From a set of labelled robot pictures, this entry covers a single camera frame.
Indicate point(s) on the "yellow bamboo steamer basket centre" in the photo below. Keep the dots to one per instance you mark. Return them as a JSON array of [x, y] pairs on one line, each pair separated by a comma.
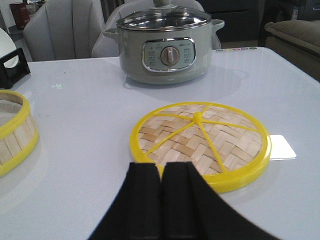
[[19, 133]]

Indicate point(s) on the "green electric cooking pot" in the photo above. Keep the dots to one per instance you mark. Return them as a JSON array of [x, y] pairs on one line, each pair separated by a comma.
[[167, 57]]

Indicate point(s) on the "grey upholstered chair right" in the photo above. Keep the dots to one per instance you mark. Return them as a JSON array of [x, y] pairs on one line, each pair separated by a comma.
[[106, 44]]

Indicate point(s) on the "white ceramic bowl rightmost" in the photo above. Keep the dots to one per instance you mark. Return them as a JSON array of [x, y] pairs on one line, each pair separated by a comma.
[[6, 47]]

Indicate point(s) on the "coloured sticker strip on table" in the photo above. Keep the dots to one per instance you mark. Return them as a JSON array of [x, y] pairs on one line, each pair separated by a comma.
[[236, 49]]

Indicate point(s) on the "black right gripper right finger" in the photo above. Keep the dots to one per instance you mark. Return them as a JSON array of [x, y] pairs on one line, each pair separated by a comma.
[[192, 210]]

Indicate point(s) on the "red box in background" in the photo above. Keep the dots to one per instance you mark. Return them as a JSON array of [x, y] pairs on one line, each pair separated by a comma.
[[20, 14]]

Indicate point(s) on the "glass pot lid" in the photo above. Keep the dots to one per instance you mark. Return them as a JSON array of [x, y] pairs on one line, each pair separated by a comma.
[[164, 16]]

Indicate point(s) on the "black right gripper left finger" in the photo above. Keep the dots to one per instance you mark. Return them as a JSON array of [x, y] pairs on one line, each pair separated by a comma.
[[135, 213]]

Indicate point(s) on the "yellow woven bamboo steamer lid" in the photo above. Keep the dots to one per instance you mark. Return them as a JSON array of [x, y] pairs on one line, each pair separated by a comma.
[[229, 148]]

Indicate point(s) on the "grey upholstered chair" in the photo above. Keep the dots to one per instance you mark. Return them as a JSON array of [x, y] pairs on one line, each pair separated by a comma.
[[106, 44], [64, 30]]

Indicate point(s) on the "olive brown sofa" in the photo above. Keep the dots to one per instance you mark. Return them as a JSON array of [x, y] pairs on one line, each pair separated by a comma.
[[298, 41]]

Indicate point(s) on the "grey upholstered chair left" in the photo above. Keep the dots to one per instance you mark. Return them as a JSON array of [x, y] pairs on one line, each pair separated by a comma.
[[64, 30]]

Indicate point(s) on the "black dish rack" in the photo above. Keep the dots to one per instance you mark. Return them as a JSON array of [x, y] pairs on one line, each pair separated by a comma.
[[11, 75]]

